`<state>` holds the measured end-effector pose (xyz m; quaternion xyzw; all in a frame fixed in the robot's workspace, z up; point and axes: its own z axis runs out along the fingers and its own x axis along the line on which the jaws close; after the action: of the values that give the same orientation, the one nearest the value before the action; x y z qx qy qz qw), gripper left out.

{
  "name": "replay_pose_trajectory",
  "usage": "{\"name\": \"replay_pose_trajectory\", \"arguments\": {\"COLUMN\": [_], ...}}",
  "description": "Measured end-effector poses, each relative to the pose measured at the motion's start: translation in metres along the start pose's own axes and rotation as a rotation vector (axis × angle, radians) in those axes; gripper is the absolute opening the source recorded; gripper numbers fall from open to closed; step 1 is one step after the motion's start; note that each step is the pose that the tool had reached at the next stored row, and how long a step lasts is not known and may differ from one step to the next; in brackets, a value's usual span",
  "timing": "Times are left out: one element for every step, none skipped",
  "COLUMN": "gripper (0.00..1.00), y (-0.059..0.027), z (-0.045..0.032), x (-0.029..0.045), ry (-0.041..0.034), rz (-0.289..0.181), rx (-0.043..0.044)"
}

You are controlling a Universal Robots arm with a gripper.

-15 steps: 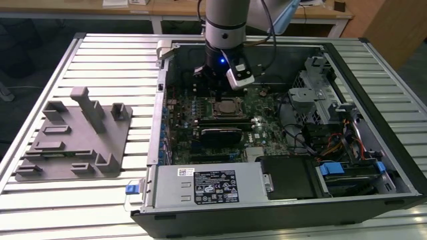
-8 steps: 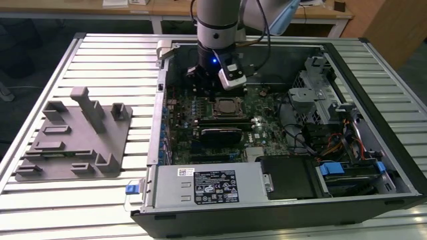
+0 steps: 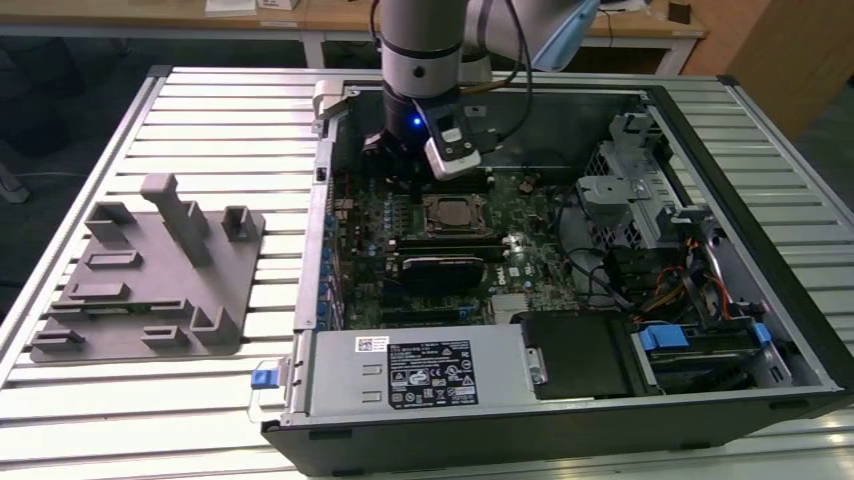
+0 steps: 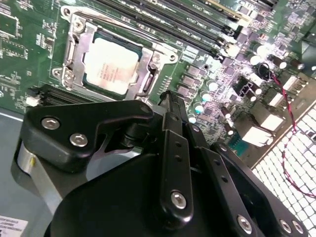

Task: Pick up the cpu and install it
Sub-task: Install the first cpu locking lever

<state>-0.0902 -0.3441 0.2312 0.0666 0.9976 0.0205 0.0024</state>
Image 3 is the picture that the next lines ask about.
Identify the grey metal stand foot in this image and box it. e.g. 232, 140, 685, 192
0, 162, 32, 204

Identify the coloured power wire bundle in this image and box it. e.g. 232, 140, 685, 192
637, 237, 735, 326

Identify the grey labelled power supply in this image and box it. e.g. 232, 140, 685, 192
283, 327, 542, 419

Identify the black plastic shroud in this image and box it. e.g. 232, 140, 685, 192
510, 309, 646, 401

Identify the grey parts rack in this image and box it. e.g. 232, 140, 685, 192
27, 172, 268, 366

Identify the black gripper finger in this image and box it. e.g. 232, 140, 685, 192
403, 142, 432, 203
364, 130, 416, 203

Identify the silver CPU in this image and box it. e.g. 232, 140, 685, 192
432, 199, 483, 230

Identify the black graphics card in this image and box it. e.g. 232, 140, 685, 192
398, 255, 487, 297

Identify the hard disk in blue carrier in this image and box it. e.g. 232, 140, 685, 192
637, 322, 775, 396

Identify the black camera cable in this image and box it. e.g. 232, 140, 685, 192
483, 0, 536, 151

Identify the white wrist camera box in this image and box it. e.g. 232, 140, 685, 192
422, 112, 484, 182

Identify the wooden desk white frame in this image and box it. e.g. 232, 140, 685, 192
0, 0, 710, 69

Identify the grey plastic case latch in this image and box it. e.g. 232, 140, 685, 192
311, 79, 350, 121

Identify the dark internal cable bundle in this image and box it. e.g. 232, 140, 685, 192
556, 187, 659, 321

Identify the silver chipset heatsink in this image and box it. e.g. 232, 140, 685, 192
491, 293, 528, 324

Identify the grey metal drive cage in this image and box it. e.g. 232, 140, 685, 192
573, 112, 695, 256

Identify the black open PC case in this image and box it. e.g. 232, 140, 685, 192
258, 74, 854, 479

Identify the green RAM stick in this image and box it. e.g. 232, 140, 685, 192
79, 304, 154, 318

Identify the green motherboard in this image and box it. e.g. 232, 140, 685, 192
324, 167, 593, 331

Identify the short black expansion slot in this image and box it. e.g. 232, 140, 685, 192
380, 309, 468, 325

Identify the CPU socket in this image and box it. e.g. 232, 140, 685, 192
419, 193, 496, 239

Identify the brown wooden cabinet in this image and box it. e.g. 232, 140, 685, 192
683, 0, 854, 141

